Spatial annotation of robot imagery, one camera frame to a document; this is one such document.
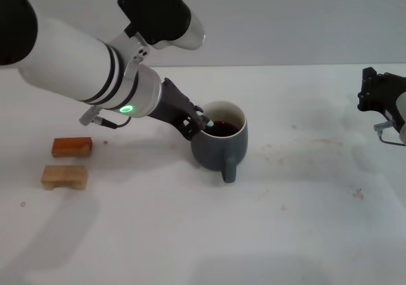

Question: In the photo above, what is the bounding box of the blue handled metal spoon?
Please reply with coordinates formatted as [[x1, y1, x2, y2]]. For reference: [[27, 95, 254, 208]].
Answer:
[[195, 110, 214, 128]]

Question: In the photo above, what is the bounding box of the reddish brown wooden block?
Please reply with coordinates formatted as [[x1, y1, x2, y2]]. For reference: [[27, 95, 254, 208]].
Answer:
[[51, 136, 93, 158]]

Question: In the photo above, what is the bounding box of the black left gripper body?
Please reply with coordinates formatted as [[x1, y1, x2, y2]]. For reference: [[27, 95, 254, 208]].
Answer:
[[147, 78, 198, 128]]

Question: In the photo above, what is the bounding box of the left wrist cable with connector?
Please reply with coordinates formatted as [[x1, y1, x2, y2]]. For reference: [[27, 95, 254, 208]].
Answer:
[[79, 106, 133, 129]]

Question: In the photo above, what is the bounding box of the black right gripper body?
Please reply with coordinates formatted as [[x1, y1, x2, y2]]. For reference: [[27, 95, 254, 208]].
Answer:
[[357, 67, 406, 114]]

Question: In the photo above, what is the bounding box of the light wooden notched block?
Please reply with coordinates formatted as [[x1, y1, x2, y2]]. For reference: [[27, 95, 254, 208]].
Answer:
[[40, 165, 88, 191]]

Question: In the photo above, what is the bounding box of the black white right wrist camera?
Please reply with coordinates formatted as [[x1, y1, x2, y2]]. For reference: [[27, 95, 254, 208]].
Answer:
[[396, 90, 406, 121]]

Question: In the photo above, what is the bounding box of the grey ceramic cup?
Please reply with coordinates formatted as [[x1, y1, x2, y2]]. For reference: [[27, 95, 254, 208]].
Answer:
[[190, 100, 248, 184]]

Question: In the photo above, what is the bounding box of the dark coffee liquid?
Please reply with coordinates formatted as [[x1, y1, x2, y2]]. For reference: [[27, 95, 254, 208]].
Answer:
[[206, 119, 244, 138]]

